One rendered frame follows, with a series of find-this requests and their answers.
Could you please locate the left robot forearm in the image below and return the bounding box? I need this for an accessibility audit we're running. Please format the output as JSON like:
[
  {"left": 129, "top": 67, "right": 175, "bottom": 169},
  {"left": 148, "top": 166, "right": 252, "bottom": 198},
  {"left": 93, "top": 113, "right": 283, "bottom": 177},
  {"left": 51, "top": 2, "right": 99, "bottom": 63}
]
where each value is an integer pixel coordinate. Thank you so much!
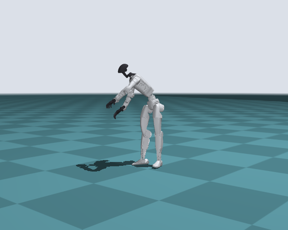
[{"left": 114, "top": 86, "right": 128, "bottom": 103}]

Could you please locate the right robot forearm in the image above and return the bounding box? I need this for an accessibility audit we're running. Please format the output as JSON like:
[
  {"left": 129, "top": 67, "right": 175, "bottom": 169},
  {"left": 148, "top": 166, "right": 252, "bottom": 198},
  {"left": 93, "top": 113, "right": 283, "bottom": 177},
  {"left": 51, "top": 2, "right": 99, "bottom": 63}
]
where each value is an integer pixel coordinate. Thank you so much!
[{"left": 123, "top": 95, "right": 131, "bottom": 111}]

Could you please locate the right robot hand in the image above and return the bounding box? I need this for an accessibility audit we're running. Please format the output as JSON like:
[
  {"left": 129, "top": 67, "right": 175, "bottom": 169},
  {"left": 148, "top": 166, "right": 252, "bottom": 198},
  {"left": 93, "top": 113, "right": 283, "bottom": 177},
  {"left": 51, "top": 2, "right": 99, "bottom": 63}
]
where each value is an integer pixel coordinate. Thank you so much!
[{"left": 114, "top": 106, "right": 125, "bottom": 119}]

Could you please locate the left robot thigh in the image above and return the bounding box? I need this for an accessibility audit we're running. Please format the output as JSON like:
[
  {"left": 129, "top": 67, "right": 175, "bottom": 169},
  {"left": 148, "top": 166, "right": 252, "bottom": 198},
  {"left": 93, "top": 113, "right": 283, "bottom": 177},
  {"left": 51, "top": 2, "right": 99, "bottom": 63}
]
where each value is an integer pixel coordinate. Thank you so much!
[{"left": 153, "top": 103, "right": 164, "bottom": 137}]

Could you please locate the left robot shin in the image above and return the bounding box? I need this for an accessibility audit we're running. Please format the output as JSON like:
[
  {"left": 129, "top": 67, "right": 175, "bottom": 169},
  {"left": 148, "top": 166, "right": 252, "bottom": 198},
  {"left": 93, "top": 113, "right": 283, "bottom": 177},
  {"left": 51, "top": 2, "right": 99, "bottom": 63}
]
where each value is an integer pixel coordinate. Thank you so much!
[{"left": 155, "top": 131, "right": 163, "bottom": 162}]

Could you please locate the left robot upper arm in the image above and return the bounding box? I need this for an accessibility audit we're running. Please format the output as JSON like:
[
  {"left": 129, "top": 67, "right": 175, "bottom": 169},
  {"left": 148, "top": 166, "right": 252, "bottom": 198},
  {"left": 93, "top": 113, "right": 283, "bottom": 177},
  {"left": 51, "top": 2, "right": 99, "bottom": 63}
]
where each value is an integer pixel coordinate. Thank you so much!
[{"left": 125, "top": 76, "right": 141, "bottom": 93}]

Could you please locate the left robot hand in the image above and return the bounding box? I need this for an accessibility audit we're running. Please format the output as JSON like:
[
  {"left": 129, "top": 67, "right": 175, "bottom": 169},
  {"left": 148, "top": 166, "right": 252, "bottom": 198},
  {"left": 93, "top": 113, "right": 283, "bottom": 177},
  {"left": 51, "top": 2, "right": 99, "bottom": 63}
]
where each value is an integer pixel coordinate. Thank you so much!
[{"left": 106, "top": 99, "right": 116, "bottom": 108}]

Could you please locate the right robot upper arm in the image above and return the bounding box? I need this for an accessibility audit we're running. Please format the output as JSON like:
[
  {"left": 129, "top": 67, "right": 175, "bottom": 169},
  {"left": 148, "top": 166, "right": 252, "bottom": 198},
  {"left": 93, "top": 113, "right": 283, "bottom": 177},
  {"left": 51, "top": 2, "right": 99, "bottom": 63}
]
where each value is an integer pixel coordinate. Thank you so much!
[{"left": 128, "top": 81, "right": 134, "bottom": 98}]

